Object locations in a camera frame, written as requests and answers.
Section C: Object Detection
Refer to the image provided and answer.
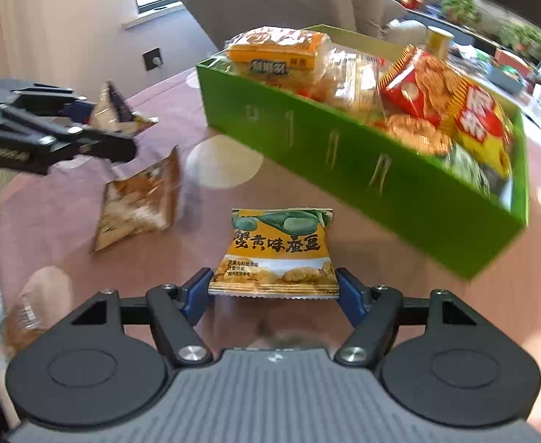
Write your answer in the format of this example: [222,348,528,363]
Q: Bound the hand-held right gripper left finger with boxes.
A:
[68,268,214,366]

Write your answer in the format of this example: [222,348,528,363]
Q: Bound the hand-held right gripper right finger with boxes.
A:
[334,268,479,366]

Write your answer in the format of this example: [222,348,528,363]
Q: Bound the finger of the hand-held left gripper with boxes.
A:
[16,83,93,123]
[37,126,138,168]

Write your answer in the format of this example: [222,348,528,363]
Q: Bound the brown snack packet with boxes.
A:
[90,145,182,254]
[88,80,159,138]

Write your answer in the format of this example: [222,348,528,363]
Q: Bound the yellow and green snack packet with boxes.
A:
[208,207,341,300]

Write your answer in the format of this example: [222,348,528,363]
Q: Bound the green cardboard box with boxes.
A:
[196,24,530,280]

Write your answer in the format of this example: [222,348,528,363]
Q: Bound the green patterned snack packet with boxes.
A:
[441,145,495,200]

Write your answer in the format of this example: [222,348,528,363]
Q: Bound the clear wrapped bread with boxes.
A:
[3,286,54,352]

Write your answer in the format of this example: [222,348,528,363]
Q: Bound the round rice cracker packet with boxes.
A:
[383,113,454,156]

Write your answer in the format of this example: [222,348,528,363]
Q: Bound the orange snack packet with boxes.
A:
[224,28,332,86]

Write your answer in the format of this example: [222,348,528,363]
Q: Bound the clear cracker packet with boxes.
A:
[319,48,385,119]

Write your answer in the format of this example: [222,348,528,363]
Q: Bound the red and yellow snack packet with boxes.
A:
[441,78,517,181]

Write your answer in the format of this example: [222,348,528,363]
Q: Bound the yellow can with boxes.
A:
[425,25,456,62]

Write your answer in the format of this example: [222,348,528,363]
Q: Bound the row of potted plants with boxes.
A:
[437,0,541,71]

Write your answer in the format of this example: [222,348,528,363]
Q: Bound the wall power outlet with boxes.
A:
[142,47,164,73]

